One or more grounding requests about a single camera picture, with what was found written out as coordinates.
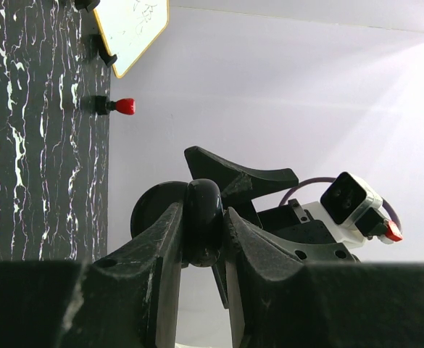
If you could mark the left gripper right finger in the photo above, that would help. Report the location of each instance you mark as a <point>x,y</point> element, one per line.
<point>277,300</point>

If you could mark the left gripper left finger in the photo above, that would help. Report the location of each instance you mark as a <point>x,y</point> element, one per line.
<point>127,299</point>

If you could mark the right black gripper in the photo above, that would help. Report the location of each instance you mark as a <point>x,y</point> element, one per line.
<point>289,226</point>

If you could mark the black earbud case base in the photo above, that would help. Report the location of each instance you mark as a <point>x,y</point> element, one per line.
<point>202,217</point>

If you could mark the whiteboard right black stand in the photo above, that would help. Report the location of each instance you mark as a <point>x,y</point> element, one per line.
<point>98,48</point>

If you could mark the whiteboard black stand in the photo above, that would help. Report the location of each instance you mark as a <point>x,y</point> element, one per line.
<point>98,48</point>
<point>88,5</point>

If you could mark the whiteboard left black stand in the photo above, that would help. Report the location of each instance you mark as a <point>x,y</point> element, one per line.
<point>88,5</point>

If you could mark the small whiteboard yellow frame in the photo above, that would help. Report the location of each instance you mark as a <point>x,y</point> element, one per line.
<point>129,27</point>

